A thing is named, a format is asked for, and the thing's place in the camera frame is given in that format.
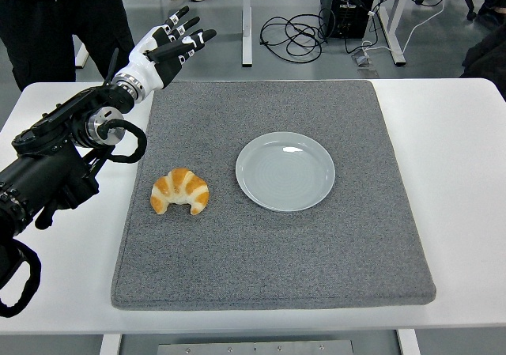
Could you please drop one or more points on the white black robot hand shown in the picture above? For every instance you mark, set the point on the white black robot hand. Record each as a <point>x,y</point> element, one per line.
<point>144,68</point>

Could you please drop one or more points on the black computer tower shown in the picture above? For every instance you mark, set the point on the black computer tower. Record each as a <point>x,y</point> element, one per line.
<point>344,15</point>

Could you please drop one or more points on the white table leg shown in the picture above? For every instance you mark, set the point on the white table leg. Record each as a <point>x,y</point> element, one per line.
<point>110,345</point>
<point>409,343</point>

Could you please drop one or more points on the round grey plate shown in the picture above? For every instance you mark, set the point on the round grey plate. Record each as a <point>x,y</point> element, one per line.
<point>284,173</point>

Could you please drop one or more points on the golden croissant bread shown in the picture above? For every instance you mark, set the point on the golden croissant bread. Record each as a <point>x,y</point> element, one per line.
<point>178,185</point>

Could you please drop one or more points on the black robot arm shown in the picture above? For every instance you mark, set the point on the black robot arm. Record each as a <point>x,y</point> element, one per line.
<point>39,173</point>

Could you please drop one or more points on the grey metal plate with screws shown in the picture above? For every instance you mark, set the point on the grey metal plate with screws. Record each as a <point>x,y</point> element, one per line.
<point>257,348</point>

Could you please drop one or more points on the grey fabric mat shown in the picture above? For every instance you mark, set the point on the grey fabric mat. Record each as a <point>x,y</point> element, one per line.
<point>276,252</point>

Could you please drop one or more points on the grey floor power adapter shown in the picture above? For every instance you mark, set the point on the grey floor power adapter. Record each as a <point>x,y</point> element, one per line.
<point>361,60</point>

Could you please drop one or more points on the white desk leg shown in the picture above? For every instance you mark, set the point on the white desk leg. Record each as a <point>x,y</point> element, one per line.
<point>246,35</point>
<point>397,52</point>

